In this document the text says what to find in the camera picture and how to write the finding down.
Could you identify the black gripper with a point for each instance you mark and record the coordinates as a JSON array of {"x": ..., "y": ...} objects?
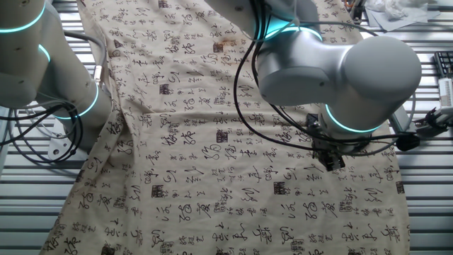
[{"x": 327, "y": 148}]

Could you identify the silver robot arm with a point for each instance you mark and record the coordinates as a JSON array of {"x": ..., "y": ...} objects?
[{"x": 382, "y": 71}]

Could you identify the black square clock movement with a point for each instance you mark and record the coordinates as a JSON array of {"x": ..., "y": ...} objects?
[{"x": 311, "y": 122}]

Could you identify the black clamp at right edge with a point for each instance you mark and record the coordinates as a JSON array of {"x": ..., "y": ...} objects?
[{"x": 435, "y": 120}]

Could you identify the beige calligraphy print cloth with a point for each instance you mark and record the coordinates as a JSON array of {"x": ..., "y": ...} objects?
[{"x": 212, "y": 177}]

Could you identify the white ribbed device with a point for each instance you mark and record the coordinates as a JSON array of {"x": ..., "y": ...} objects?
[{"x": 446, "y": 93}]

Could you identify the black keyboard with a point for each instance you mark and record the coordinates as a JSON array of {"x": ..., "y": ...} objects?
[{"x": 444, "y": 63}]

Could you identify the white crumpled tissue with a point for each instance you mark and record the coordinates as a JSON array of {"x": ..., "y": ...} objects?
[{"x": 389, "y": 8}]

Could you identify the grey paper sheet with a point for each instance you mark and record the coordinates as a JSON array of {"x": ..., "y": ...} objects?
[{"x": 421, "y": 20}]

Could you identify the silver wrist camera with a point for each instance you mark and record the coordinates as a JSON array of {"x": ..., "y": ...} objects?
[{"x": 400, "y": 120}]

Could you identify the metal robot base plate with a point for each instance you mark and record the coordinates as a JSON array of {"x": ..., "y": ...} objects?
[{"x": 56, "y": 151}]

